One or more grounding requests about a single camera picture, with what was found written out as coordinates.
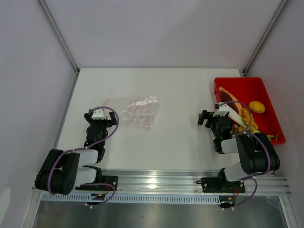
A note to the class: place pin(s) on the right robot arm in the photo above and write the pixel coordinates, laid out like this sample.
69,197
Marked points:
256,155

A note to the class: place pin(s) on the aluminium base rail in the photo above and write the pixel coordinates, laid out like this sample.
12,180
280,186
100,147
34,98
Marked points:
184,182

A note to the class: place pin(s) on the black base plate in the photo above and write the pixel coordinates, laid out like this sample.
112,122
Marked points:
112,180
218,185

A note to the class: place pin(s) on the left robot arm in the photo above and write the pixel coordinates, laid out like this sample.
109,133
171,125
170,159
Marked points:
62,171

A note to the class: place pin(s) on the white green leek toy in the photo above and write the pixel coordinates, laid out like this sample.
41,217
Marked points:
238,119

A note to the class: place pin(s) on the red plastic bin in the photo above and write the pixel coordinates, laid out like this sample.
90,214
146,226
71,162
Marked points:
246,90

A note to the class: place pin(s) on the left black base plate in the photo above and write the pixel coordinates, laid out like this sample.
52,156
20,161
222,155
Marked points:
112,180

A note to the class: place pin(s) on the clear zip top bag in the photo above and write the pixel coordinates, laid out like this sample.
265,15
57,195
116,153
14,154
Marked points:
137,110

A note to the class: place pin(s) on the white slotted cable duct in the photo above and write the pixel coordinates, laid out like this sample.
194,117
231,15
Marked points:
135,198

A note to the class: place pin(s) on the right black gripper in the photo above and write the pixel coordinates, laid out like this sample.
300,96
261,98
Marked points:
204,113

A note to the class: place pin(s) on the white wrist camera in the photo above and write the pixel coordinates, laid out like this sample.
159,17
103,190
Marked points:
98,114
222,109

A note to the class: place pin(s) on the yellow ginger root toy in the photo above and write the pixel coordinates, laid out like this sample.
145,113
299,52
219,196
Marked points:
248,119

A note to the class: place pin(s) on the papaya slice toy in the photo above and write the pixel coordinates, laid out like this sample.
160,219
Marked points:
226,96

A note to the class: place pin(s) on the right aluminium frame post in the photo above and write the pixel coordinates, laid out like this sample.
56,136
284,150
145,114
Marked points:
265,36

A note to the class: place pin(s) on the yellow potato toy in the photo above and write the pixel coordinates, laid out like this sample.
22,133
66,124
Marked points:
256,107

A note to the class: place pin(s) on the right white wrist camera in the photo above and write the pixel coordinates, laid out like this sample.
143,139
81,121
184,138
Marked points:
222,109

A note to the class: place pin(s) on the left aluminium frame post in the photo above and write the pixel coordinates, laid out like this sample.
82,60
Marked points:
57,33

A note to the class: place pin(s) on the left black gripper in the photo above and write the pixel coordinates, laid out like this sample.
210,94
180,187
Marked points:
109,122

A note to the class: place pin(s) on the longan fruit bunch toy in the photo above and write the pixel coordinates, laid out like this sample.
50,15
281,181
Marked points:
236,129

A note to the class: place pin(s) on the aluminium frame post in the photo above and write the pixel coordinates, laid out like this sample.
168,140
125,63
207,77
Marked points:
57,33
265,36

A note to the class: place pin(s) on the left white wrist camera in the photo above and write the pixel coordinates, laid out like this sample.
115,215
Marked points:
98,114

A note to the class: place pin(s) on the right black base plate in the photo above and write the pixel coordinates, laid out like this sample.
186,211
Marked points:
218,185

